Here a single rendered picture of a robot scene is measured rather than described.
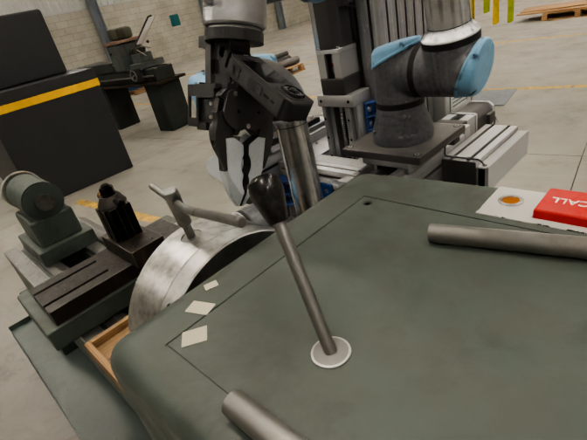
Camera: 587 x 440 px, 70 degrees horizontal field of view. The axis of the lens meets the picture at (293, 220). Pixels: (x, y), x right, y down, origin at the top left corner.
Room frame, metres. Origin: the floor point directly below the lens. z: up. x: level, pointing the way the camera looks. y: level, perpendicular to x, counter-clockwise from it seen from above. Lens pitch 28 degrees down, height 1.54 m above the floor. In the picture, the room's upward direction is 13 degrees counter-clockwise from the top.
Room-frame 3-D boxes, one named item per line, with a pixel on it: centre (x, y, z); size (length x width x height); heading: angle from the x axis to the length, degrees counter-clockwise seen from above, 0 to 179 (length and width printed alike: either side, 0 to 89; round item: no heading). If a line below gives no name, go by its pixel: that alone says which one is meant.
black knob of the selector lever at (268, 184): (0.34, 0.02, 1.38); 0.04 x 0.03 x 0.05; 40
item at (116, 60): (7.67, 2.09, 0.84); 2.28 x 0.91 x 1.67; 47
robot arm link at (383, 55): (1.00, -0.32, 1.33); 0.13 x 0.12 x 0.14; 39
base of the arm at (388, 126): (1.01, -0.32, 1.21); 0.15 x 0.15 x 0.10
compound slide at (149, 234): (1.11, 0.47, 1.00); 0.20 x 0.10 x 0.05; 40
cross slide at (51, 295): (1.09, 0.54, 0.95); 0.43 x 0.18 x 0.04; 130
